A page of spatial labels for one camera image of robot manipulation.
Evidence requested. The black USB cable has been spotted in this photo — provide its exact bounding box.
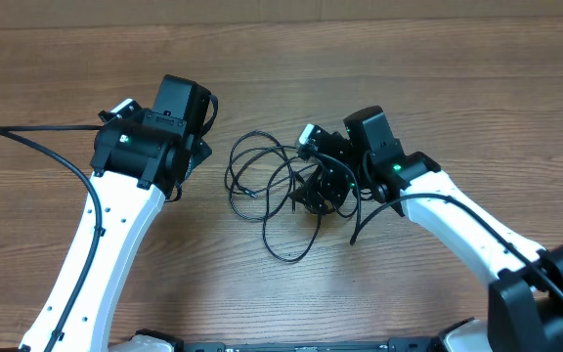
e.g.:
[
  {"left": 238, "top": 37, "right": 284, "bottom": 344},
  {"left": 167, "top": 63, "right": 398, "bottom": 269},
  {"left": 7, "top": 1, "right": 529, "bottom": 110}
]
[{"left": 223, "top": 129, "right": 361, "bottom": 264}]

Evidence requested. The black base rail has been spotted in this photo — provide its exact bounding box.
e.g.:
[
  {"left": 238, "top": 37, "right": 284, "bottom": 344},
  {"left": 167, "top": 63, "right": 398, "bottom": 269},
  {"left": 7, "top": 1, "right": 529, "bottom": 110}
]
[{"left": 181, "top": 336, "right": 447, "bottom": 352}]

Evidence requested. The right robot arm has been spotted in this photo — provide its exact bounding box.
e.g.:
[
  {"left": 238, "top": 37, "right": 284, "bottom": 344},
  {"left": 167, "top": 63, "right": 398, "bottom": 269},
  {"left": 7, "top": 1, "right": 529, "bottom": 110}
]
[{"left": 290, "top": 106, "right": 563, "bottom": 351}]

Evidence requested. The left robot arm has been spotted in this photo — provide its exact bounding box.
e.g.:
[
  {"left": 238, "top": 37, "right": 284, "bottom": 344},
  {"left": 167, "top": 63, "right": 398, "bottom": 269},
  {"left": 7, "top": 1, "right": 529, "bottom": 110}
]
[{"left": 0, "top": 74, "right": 218, "bottom": 352}]

